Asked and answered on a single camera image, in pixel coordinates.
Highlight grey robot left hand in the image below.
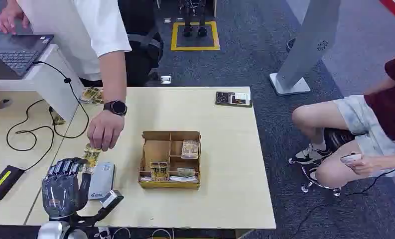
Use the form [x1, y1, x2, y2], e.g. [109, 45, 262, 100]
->
[41, 157, 92, 220]

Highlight grey flat router box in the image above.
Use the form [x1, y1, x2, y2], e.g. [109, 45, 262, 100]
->
[87, 162, 116, 201]

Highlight standing person's left hand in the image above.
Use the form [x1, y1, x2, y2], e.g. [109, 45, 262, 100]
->
[86, 110, 126, 152]

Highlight seated person's hand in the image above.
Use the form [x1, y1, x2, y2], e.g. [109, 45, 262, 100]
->
[345, 156, 374, 176]

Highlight upright yellow dark card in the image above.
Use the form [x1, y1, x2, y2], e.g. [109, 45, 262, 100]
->
[149, 161, 169, 182]

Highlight grey pillar stand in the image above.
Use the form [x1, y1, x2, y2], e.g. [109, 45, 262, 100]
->
[268, 0, 342, 97]

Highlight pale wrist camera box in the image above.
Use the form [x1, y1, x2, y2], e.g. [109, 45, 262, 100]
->
[100, 190, 125, 209]

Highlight black stool with chrome castors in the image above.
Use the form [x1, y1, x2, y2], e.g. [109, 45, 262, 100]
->
[287, 127, 357, 198]

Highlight black floor cable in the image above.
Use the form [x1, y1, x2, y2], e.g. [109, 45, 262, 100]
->
[291, 168, 395, 239]

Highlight wooden card box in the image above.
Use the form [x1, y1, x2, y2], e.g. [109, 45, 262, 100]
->
[138, 130, 202, 190]

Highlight yellow printed playing card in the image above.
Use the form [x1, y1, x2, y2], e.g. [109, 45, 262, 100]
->
[81, 145, 102, 174]

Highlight black wristwatch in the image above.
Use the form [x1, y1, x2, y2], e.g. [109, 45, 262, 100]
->
[103, 100, 128, 117]

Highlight black adapter with yellow label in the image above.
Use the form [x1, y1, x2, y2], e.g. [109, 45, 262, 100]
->
[0, 165, 25, 209]

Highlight seated person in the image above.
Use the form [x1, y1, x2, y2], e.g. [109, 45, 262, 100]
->
[291, 52, 395, 189]

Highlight standing person's right hand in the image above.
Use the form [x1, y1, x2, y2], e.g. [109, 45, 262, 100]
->
[0, 3, 30, 35]

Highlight flat greenish card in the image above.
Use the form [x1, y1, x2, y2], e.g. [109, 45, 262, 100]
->
[177, 168, 196, 178]

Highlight dark grey laptop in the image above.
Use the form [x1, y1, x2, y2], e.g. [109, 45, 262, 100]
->
[0, 34, 54, 80]

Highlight white card stack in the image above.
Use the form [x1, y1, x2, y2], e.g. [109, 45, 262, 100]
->
[169, 175, 198, 183]

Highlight black office chair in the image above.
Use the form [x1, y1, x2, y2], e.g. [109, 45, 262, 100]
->
[118, 0, 164, 88]

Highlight yellow bordered floor mat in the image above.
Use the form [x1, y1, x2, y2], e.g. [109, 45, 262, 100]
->
[170, 21, 221, 51]

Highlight black laptop power cable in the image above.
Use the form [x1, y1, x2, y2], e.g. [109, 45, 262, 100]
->
[5, 60, 90, 172]

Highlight pale cables under desk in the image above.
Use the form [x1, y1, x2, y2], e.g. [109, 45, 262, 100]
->
[98, 227, 174, 239]

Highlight black robot legs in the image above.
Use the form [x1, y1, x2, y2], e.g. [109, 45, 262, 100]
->
[180, 0, 208, 38]

